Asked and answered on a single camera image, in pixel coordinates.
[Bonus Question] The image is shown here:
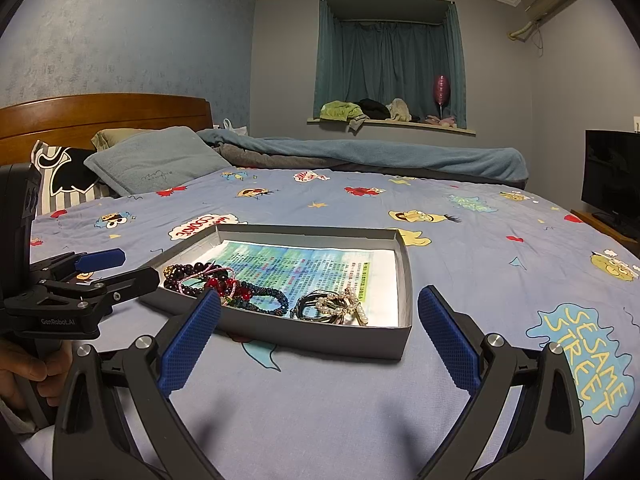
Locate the black television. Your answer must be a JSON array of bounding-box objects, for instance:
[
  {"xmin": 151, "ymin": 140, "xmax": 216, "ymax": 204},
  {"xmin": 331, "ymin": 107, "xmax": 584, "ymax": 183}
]
[{"xmin": 581, "ymin": 129, "xmax": 640, "ymax": 241}]

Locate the grey blanket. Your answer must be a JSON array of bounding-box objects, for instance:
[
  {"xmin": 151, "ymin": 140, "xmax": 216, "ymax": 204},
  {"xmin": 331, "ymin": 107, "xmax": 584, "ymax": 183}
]
[{"xmin": 215, "ymin": 142, "xmax": 361, "ymax": 171}]

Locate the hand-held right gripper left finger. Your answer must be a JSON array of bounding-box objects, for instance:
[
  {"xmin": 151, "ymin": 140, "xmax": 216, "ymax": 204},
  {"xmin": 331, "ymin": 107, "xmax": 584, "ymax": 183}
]
[{"xmin": 51, "ymin": 287, "xmax": 223, "ymax": 480}]

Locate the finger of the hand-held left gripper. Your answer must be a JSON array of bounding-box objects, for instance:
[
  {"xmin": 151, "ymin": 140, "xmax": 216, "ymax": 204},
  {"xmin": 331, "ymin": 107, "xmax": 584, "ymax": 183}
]
[
  {"xmin": 30, "ymin": 248, "xmax": 127, "ymax": 282},
  {"xmin": 35, "ymin": 266, "xmax": 162, "ymax": 318}
]

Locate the printed bed sheet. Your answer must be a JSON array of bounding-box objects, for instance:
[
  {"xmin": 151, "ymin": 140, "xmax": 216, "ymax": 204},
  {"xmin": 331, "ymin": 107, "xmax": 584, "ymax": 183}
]
[{"xmin": 15, "ymin": 167, "xmax": 640, "ymax": 480}]

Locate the beige pillow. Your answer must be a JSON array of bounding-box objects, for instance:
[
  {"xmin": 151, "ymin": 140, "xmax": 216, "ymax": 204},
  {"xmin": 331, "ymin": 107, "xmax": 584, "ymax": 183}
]
[{"xmin": 91, "ymin": 128, "xmax": 151, "ymax": 151}]

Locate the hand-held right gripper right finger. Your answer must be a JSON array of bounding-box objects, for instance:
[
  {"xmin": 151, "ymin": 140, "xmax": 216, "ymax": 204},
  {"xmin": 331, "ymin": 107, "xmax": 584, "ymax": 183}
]
[{"xmin": 416, "ymin": 285, "xmax": 587, "ymax": 480}]

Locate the pearl hair clip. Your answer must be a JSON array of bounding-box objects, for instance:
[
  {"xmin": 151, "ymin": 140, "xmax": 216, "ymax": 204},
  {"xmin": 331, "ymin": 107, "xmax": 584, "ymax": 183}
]
[{"xmin": 316, "ymin": 291, "xmax": 370, "ymax": 327}]

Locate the printed paper sheet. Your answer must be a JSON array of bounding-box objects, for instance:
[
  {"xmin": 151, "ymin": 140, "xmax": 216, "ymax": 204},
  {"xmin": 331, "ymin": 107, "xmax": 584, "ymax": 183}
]
[{"xmin": 207, "ymin": 240, "xmax": 401, "ymax": 328}]

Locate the black cloth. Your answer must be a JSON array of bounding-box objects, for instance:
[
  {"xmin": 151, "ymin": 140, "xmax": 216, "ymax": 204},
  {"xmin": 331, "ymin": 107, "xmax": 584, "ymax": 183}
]
[{"xmin": 357, "ymin": 98, "xmax": 392, "ymax": 121}]

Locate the pink balloon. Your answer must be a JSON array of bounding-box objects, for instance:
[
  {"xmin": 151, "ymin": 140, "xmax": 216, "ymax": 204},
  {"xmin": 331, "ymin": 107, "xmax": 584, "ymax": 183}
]
[{"xmin": 432, "ymin": 75, "xmax": 452, "ymax": 118}]

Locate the window sill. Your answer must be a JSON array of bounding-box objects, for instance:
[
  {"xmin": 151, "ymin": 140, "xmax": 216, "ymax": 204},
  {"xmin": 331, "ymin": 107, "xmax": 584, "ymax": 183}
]
[{"xmin": 306, "ymin": 116, "xmax": 477, "ymax": 137}]

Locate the blue-grey pillow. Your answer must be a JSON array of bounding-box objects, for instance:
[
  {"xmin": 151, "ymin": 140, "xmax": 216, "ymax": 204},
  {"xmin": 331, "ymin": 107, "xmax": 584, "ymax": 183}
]
[{"xmin": 84, "ymin": 126, "xmax": 235, "ymax": 196}]

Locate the wooden headboard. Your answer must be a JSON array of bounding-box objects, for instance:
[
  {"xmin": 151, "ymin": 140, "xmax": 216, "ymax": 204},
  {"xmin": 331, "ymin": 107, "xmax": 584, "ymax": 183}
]
[{"xmin": 0, "ymin": 92, "xmax": 215, "ymax": 166}]

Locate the beige air conditioner pipe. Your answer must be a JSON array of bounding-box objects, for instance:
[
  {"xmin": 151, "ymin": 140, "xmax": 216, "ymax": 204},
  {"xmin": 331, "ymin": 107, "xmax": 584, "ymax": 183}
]
[{"xmin": 509, "ymin": 15, "xmax": 548, "ymax": 43}]

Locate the grey cardboard box lid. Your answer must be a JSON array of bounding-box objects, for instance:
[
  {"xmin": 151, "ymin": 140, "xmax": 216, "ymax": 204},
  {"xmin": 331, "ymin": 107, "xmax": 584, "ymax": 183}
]
[{"xmin": 139, "ymin": 224, "xmax": 414, "ymax": 361}]

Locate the black white striped pillow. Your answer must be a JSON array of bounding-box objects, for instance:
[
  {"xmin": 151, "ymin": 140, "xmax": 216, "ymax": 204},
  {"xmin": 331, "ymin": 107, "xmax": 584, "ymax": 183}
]
[{"xmin": 31, "ymin": 140, "xmax": 121, "ymax": 216}]

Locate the red bead bracelet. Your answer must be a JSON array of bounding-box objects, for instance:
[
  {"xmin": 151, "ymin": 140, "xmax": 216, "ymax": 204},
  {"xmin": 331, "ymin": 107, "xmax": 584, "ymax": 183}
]
[{"xmin": 202, "ymin": 276, "xmax": 253, "ymax": 302}]

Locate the person's left hand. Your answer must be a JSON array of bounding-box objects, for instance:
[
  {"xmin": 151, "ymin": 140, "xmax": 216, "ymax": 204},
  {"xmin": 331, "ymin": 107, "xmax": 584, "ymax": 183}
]
[{"xmin": 0, "ymin": 335, "xmax": 73, "ymax": 413}]

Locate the small dark bead bracelet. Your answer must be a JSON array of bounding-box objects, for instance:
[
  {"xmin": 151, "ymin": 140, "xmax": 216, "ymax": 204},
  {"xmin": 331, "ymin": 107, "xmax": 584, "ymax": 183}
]
[{"xmin": 234, "ymin": 282, "xmax": 291, "ymax": 318}]

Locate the blue blanket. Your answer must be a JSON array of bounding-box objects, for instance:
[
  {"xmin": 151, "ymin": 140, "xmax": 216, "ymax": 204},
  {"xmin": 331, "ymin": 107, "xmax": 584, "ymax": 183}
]
[{"xmin": 197, "ymin": 127, "xmax": 530, "ymax": 186}]

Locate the green cloth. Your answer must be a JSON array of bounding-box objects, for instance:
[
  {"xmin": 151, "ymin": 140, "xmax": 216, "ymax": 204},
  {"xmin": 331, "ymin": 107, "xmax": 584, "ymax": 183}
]
[{"xmin": 320, "ymin": 101, "xmax": 363, "ymax": 122}]

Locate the beige cloth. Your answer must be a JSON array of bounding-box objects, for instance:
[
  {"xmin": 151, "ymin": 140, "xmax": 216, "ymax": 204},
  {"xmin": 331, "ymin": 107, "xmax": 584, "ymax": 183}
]
[{"xmin": 387, "ymin": 98, "xmax": 413, "ymax": 122}]

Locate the teal curtain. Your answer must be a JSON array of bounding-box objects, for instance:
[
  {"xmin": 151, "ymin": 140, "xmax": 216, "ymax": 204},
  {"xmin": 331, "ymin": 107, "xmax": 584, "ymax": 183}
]
[{"xmin": 314, "ymin": 0, "xmax": 468, "ymax": 131}]

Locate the wooden television stand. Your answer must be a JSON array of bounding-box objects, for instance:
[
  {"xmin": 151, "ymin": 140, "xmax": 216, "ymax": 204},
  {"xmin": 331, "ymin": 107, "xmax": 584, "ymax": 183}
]
[{"xmin": 570, "ymin": 209, "xmax": 640, "ymax": 256}]

